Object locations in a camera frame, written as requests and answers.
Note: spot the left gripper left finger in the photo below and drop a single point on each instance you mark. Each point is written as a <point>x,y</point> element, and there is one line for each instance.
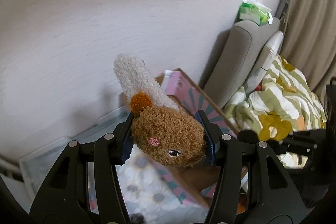
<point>82,186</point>

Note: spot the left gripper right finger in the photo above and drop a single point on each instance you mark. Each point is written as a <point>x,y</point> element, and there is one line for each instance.
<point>272,196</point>

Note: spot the black fuzzy sock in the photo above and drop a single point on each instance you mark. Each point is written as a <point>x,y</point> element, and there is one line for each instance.
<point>248,136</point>

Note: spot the brown bear fuzzy sock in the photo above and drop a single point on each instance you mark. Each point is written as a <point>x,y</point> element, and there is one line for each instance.
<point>157,118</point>

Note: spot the green striped floral blanket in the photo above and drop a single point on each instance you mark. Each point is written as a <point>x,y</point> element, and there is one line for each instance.
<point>283,103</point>

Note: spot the floral blue table mat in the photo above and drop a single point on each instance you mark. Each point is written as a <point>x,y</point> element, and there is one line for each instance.
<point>149,198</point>

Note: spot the pink patterned cardboard box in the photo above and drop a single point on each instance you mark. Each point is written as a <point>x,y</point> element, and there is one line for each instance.
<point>193,184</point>

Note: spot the beige curtain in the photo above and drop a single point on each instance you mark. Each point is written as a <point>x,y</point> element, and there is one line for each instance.
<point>309,42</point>

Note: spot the white pillow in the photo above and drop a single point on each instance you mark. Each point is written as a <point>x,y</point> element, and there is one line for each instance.
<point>263,62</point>

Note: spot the grey upholstered headboard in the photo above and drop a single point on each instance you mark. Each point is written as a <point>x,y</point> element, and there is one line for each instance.
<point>240,52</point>

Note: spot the green tissue pack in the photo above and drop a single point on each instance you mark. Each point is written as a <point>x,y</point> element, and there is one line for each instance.
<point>255,12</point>

